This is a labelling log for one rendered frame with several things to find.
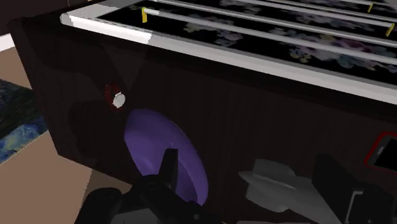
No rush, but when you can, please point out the blue patterned rug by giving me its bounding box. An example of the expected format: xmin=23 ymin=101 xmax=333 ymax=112
xmin=0 ymin=78 xmax=49 ymax=165

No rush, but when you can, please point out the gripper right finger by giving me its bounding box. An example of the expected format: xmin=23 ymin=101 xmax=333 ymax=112
xmin=311 ymin=153 xmax=397 ymax=224

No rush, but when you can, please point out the white framed table with rods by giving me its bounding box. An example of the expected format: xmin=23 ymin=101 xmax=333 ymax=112
xmin=59 ymin=0 xmax=397 ymax=106

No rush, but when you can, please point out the black phone with red case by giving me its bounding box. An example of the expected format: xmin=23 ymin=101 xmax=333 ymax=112
xmin=363 ymin=131 xmax=397 ymax=175

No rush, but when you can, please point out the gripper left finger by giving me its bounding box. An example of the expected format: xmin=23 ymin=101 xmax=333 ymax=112
xmin=74 ymin=148 xmax=221 ymax=224

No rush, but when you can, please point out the purple plate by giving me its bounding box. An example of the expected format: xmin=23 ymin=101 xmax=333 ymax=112
xmin=123 ymin=108 xmax=209 ymax=206

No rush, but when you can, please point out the grey winged figure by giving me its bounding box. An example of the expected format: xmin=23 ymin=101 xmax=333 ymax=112
xmin=237 ymin=158 xmax=342 ymax=224

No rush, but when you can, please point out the dark red bottle white cap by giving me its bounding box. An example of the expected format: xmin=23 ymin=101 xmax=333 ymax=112
xmin=104 ymin=82 xmax=127 ymax=113

